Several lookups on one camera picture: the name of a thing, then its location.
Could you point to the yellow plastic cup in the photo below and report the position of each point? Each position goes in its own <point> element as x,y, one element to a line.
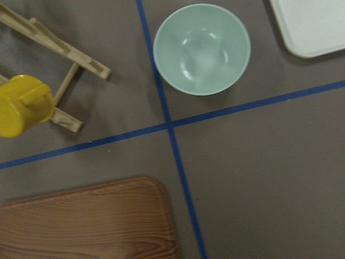
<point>25,102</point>

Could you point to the wooden tray board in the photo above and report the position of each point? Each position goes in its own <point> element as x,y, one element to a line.
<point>125,219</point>

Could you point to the mint green bowl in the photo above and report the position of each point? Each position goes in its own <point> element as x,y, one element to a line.
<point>201,49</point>

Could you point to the cream bear tray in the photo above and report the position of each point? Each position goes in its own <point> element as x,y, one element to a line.
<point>310,28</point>

